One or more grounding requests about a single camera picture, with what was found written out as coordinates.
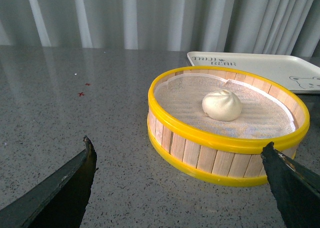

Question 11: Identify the white bear tray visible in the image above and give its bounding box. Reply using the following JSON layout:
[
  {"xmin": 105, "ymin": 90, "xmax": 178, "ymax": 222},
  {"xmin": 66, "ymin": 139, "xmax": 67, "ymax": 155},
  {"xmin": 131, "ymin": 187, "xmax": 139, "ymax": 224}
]
[{"xmin": 187, "ymin": 51, "xmax": 320, "ymax": 95}]

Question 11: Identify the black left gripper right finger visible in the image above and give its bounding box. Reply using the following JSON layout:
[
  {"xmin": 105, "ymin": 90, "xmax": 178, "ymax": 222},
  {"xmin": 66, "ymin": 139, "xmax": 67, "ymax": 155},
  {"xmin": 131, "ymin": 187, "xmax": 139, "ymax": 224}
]
[{"xmin": 260, "ymin": 141, "xmax": 320, "ymax": 228}]

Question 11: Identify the yellow rimmed bamboo steamer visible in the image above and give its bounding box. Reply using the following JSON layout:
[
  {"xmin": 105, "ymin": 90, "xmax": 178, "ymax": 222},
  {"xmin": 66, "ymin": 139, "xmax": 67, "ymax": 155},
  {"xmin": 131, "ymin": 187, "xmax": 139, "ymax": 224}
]
[{"xmin": 147, "ymin": 66, "xmax": 310, "ymax": 187}]

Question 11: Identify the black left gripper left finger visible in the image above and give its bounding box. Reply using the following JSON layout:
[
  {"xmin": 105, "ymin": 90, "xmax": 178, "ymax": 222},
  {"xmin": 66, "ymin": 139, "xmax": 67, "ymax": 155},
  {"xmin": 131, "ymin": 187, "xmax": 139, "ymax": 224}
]
[{"xmin": 0, "ymin": 136, "xmax": 97, "ymax": 228}]

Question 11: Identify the grey curtain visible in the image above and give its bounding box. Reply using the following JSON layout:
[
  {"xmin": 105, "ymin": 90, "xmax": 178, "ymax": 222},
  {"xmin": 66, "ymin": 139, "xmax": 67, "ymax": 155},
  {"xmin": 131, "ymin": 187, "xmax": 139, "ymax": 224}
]
[{"xmin": 0, "ymin": 0, "xmax": 320, "ymax": 57}]

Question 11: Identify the white steamed bun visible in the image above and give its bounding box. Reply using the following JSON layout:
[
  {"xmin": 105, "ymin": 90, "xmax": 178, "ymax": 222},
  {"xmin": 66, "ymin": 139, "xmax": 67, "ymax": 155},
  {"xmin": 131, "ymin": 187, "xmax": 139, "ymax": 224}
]
[{"xmin": 202, "ymin": 89, "xmax": 243, "ymax": 122}]

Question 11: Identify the white steamer liner cloth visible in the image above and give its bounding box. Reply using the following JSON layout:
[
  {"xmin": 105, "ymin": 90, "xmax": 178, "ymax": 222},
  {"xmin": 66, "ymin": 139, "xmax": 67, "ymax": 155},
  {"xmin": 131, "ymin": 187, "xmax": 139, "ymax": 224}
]
[{"xmin": 154, "ymin": 73, "xmax": 296, "ymax": 139}]

